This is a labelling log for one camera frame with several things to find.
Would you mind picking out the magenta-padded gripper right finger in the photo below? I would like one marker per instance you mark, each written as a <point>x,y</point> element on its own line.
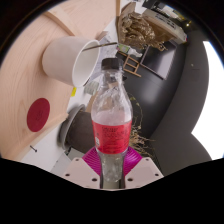
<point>143,171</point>

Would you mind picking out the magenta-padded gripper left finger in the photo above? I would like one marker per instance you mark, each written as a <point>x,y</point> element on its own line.
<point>81,171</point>

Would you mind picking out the clear red-labelled drink bottle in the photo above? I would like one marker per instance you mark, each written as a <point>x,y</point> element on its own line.
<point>111,133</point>

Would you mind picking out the brown cardboard box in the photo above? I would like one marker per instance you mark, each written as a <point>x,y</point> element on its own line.
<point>90,105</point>

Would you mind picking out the flat round red coaster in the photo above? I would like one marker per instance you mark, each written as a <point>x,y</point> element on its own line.
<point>38,115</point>

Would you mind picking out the yellow tag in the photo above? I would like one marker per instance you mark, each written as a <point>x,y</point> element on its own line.
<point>73,92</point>

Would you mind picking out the small white bowl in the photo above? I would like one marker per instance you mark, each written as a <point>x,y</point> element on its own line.
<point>90,88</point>

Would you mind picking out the long ceiling light strip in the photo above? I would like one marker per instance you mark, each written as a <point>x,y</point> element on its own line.
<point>213,110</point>

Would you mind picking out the wooden easel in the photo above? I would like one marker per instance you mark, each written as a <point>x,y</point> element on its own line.
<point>131,65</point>

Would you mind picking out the light wooden board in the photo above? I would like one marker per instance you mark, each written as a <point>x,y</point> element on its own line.
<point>16,83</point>
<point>90,16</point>

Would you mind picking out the white ceramic mug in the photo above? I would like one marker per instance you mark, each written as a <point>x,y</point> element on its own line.
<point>61,58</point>

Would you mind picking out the green-labelled spray bottle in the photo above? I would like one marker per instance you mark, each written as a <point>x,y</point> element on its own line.
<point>125,49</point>

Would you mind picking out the metal spoon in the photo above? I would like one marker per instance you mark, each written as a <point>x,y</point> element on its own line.
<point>100,46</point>

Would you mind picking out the brown sculpture on base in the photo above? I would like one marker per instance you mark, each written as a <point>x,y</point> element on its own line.
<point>136,30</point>

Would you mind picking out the black wall screen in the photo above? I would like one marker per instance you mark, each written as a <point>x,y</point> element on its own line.
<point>160,61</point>

